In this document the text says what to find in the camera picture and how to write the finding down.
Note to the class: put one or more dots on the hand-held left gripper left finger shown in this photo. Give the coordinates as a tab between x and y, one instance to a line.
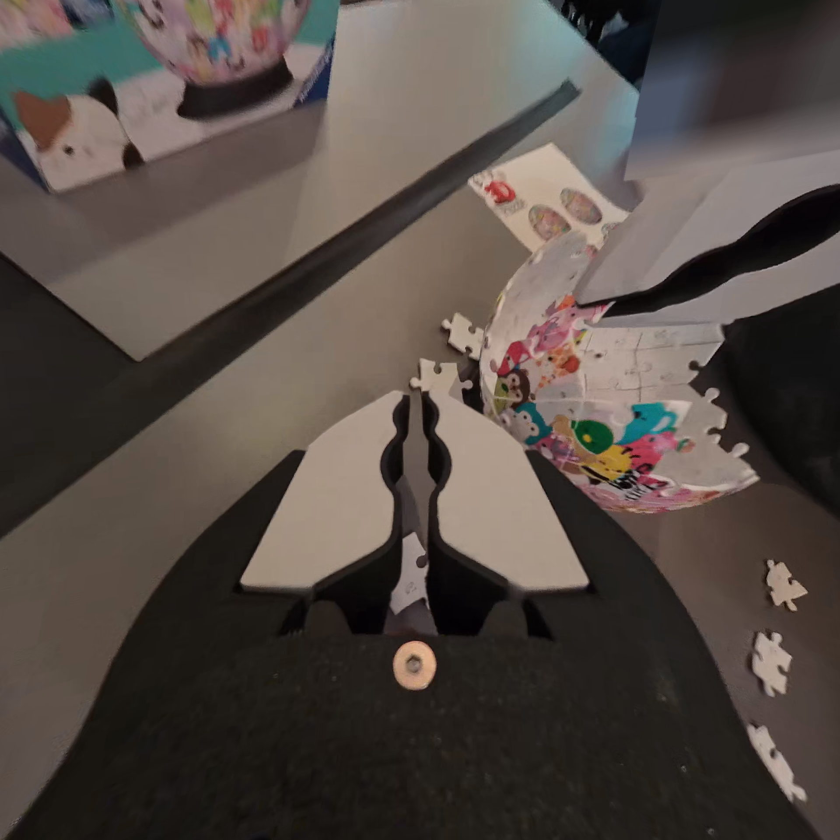
328	518

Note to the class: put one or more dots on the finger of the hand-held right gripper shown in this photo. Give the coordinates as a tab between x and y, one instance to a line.
754	289
689	223

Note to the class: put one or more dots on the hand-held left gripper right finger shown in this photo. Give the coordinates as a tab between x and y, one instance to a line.
512	518

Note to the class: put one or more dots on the joined white puzzle pieces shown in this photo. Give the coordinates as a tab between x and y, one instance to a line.
410	571

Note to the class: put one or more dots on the puzzle instruction leaflet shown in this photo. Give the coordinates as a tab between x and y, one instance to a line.
531	184

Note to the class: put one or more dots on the partly built puzzle ball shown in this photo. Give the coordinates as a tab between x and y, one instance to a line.
623	407

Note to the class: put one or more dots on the white puzzle piece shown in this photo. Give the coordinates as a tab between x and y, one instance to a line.
771	663
784	584
463	334
433	377
774	761

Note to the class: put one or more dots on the puzzle ball cardboard box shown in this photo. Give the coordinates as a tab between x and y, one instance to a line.
164	79

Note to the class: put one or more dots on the dark grey desk pad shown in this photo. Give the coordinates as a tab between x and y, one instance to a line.
39	341

